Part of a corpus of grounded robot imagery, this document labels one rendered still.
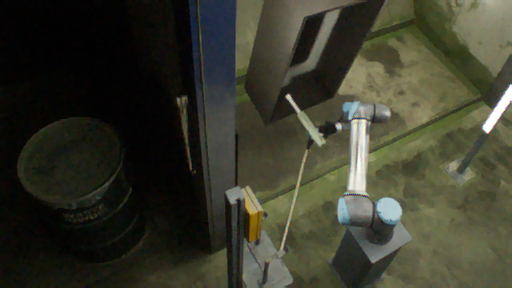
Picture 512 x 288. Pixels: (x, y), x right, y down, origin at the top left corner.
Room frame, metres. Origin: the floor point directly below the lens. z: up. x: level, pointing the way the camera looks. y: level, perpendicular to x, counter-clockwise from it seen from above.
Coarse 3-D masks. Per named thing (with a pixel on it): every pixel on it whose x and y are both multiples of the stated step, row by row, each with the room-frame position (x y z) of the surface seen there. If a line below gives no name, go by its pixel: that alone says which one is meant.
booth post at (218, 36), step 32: (192, 0) 1.21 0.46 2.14; (224, 0) 1.28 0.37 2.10; (192, 32) 1.20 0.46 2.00; (224, 32) 1.28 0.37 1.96; (192, 64) 1.21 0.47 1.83; (224, 64) 1.28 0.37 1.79; (192, 96) 1.23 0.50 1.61; (224, 96) 1.28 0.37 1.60; (192, 128) 1.27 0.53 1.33; (224, 128) 1.28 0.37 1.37; (192, 160) 1.32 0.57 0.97; (224, 160) 1.28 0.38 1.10; (224, 192) 1.27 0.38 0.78; (224, 224) 1.27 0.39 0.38
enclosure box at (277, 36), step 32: (288, 0) 1.97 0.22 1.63; (320, 0) 2.00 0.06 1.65; (352, 0) 2.08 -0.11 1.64; (384, 0) 2.28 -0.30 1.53; (288, 32) 1.94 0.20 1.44; (320, 32) 2.60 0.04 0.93; (352, 32) 2.42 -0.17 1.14; (256, 64) 2.17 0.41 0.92; (288, 64) 1.93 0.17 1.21; (320, 64) 2.60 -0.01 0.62; (352, 64) 2.36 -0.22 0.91; (256, 96) 2.15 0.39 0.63; (320, 96) 2.41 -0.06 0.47
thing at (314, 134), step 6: (288, 96) 2.26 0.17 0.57; (294, 108) 2.18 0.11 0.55; (300, 114) 2.12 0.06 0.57; (300, 120) 2.09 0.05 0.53; (306, 120) 2.08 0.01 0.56; (306, 126) 2.04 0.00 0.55; (312, 126) 2.04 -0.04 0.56; (312, 132) 1.99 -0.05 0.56; (318, 132) 2.00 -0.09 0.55; (312, 138) 1.97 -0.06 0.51; (318, 138) 1.94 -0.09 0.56; (312, 144) 1.99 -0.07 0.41; (318, 144) 1.91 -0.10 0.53; (324, 144) 1.92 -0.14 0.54
